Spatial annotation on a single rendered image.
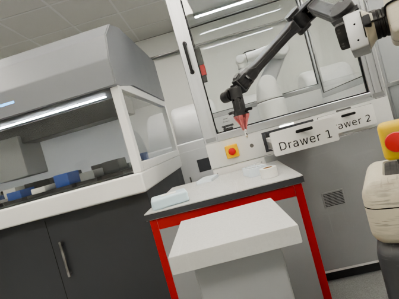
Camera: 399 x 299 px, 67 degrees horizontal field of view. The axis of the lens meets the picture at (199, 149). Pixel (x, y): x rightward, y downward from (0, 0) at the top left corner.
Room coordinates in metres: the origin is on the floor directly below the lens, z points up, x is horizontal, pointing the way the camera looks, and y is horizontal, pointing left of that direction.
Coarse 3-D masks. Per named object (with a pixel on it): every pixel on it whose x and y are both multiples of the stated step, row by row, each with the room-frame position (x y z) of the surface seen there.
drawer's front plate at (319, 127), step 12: (324, 120) 1.34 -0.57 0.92; (276, 132) 1.36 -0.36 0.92; (288, 132) 1.36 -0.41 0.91; (300, 132) 1.35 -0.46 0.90; (312, 132) 1.35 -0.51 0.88; (324, 132) 1.34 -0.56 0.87; (336, 132) 1.33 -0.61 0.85; (276, 144) 1.36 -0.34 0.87; (288, 144) 1.36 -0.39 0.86; (300, 144) 1.35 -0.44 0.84; (312, 144) 1.35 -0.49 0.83
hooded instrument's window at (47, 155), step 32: (96, 96) 1.55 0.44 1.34; (128, 96) 1.75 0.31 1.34; (0, 128) 1.61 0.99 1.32; (32, 128) 1.59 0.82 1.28; (64, 128) 1.57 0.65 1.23; (96, 128) 1.55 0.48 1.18; (160, 128) 2.34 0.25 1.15; (0, 160) 1.62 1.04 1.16; (32, 160) 1.60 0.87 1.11; (64, 160) 1.58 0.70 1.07; (96, 160) 1.56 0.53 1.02; (128, 160) 1.54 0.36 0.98; (0, 192) 1.62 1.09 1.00; (32, 192) 1.60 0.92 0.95
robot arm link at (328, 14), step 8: (312, 0) 1.33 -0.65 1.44; (320, 0) 1.29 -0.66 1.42; (344, 0) 1.03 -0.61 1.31; (304, 8) 1.35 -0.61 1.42; (312, 8) 1.29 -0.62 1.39; (320, 8) 1.23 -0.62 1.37; (328, 8) 1.16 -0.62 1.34; (336, 8) 1.04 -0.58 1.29; (344, 8) 0.99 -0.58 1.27; (296, 16) 1.37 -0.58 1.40; (304, 16) 1.37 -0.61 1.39; (312, 16) 1.39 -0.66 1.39; (320, 16) 1.23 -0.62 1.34; (328, 16) 1.13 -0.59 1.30; (336, 16) 1.01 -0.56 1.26; (304, 24) 1.38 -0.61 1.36
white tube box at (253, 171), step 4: (256, 164) 1.43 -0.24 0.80; (260, 164) 1.40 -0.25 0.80; (264, 164) 1.36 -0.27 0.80; (244, 168) 1.41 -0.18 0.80; (248, 168) 1.37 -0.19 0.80; (252, 168) 1.33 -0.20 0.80; (256, 168) 1.33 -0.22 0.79; (244, 172) 1.42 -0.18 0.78; (248, 172) 1.35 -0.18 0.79; (252, 172) 1.33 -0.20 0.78; (256, 172) 1.33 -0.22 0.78; (248, 176) 1.37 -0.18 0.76; (252, 176) 1.33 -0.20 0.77
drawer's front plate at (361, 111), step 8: (368, 104) 1.62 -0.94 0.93; (344, 112) 1.63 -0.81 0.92; (360, 112) 1.63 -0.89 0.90; (368, 112) 1.62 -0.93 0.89; (336, 120) 1.64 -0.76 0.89; (344, 120) 1.64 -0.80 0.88; (352, 120) 1.63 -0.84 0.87; (360, 120) 1.63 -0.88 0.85; (368, 120) 1.62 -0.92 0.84; (376, 120) 1.62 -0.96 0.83; (344, 128) 1.64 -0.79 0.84; (352, 128) 1.63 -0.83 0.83
